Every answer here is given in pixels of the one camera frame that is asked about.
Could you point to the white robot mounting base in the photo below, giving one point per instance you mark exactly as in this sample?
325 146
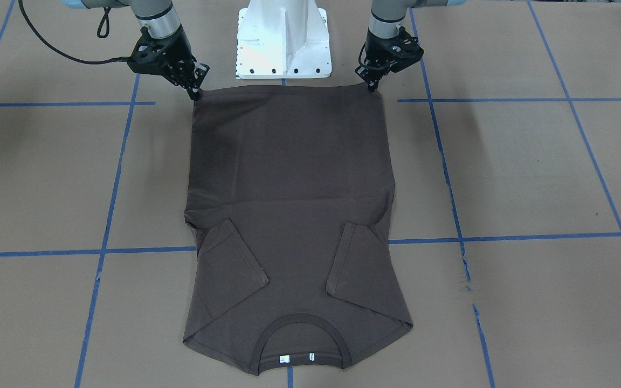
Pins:
283 40

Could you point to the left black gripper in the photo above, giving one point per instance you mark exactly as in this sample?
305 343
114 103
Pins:
378 52

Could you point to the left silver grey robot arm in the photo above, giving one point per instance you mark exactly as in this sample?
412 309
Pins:
387 16

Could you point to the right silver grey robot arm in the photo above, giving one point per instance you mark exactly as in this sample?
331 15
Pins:
160 17

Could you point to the dark brown t-shirt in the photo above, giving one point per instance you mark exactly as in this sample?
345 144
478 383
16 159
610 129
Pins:
289 200

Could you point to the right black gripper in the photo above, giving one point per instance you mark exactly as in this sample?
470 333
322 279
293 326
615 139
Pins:
177 49

